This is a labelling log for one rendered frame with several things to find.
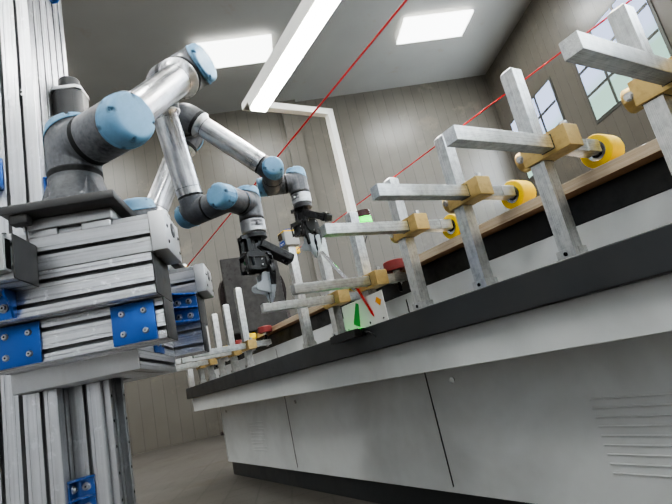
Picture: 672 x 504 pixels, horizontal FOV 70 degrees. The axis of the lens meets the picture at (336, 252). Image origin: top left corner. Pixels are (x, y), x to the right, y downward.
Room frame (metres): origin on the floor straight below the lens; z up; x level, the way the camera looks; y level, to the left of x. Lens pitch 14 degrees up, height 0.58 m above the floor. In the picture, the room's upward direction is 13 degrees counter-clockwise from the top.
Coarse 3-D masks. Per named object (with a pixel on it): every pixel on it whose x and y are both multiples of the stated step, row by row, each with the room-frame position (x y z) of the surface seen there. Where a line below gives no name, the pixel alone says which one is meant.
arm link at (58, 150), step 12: (48, 120) 0.96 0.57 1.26; (60, 120) 0.96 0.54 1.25; (48, 132) 0.96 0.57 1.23; (60, 132) 0.95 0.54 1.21; (48, 144) 0.96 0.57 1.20; (60, 144) 0.95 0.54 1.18; (72, 144) 0.94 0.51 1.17; (48, 156) 0.97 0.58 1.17; (60, 156) 0.96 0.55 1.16; (72, 156) 0.96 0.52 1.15; (84, 156) 0.96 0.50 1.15; (48, 168) 0.97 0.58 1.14
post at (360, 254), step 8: (352, 216) 1.64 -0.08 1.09; (352, 240) 1.65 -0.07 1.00; (360, 240) 1.64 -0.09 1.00; (352, 248) 1.66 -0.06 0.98; (360, 248) 1.64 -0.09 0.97; (360, 256) 1.63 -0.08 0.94; (360, 264) 1.64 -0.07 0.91; (368, 264) 1.65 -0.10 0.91; (360, 272) 1.65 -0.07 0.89; (368, 272) 1.64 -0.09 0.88
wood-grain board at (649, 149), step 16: (656, 144) 0.96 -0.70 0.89; (624, 160) 1.02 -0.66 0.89; (640, 160) 1.00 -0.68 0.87; (592, 176) 1.09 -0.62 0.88; (608, 176) 1.07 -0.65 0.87; (576, 192) 1.15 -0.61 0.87; (528, 208) 1.24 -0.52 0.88; (480, 224) 1.38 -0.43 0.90; (496, 224) 1.34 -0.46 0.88; (512, 224) 1.36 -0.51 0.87; (448, 240) 1.50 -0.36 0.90; (432, 256) 1.57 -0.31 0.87; (288, 320) 2.55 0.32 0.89; (256, 336) 2.95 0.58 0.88
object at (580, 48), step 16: (576, 32) 0.60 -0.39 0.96; (560, 48) 0.63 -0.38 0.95; (576, 48) 0.61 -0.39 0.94; (592, 48) 0.61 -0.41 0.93; (608, 48) 0.64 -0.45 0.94; (624, 48) 0.67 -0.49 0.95; (592, 64) 0.65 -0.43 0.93; (608, 64) 0.66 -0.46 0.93; (624, 64) 0.67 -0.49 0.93; (640, 64) 0.69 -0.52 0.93; (656, 64) 0.71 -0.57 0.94; (656, 80) 0.75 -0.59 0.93
